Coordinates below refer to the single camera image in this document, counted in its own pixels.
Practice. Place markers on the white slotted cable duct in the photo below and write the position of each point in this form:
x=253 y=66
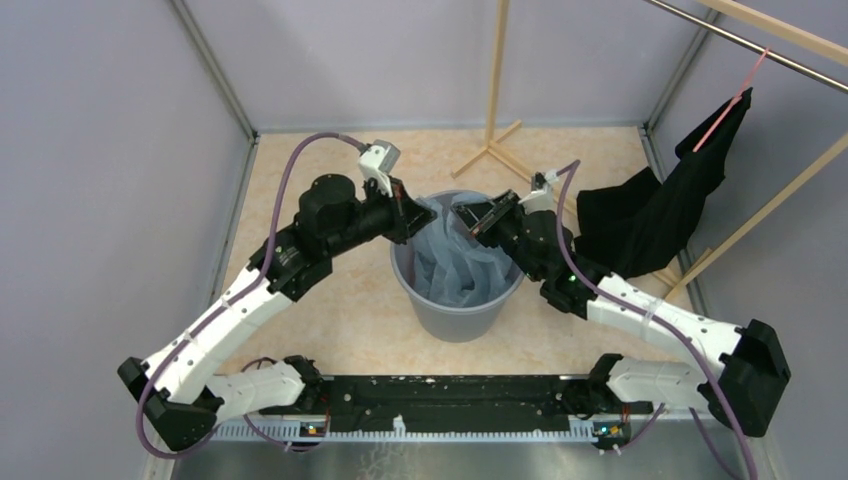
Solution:
x=293 y=431

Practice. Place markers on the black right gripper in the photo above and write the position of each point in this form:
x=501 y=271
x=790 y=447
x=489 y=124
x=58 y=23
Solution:
x=482 y=218

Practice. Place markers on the pink clothes hanger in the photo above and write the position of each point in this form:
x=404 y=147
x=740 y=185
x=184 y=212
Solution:
x=724 y=111

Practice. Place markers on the grey round trash bin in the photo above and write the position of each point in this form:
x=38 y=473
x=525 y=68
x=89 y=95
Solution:
x=455 y=325

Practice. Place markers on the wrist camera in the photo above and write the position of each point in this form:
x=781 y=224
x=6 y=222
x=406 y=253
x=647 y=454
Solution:
x=541 y=196
x=376 y=162

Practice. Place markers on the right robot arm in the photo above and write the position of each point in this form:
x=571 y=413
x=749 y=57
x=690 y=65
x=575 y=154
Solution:
x=736 y=373

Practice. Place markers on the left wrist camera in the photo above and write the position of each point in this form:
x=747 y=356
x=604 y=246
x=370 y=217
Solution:
x=376 y=162

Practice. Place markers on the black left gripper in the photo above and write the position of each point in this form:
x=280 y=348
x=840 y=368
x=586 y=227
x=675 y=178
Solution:
x=407 y=217

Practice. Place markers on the metal hanging rail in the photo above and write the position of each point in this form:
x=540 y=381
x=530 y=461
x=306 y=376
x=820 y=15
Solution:
x=777 y=58

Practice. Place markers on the black hanging t-shirt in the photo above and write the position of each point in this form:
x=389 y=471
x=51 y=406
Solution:
x=639 y=226

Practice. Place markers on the blue plastic trash bag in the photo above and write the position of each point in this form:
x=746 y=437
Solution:
x=449 y=267

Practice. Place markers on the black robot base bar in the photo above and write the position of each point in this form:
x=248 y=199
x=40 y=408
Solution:
x=458 y=404

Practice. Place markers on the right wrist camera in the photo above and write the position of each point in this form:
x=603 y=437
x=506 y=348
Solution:
x=541 y=196

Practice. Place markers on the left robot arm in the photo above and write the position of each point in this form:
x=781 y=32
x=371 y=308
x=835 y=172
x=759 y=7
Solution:
x=181 y=397

